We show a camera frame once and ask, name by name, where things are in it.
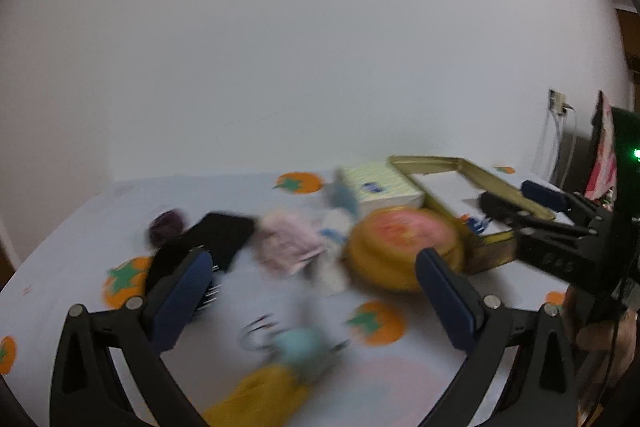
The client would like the light blue fuzzy item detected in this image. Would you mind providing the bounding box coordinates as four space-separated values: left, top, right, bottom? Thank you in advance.
271 326 349 383

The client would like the purple scrunchie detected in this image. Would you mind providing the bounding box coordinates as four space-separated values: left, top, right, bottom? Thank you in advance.
146 209 186 249

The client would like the pink patterned fabric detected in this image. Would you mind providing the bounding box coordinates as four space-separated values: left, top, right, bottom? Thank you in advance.
585 91 617 200

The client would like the gold rectangular metal tin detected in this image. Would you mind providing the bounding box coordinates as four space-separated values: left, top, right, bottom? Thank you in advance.
388 155 555 274

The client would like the white wall socket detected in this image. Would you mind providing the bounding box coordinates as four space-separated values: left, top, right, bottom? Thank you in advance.
548 89 570 117

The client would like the pink cloth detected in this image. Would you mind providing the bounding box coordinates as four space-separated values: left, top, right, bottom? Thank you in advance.
255 212 326 277

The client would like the yellow dotted tissue pack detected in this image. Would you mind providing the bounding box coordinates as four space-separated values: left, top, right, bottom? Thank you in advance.
330 161 424 218

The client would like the white orange-print tablecloth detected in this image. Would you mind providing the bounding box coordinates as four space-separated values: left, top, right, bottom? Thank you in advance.
1 173 464 426

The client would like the person's right hand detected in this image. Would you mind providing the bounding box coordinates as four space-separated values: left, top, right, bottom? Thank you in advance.
562 285 638 426

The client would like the white waffle cloth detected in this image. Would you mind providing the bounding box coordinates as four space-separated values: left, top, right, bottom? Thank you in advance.
309 208 355 297

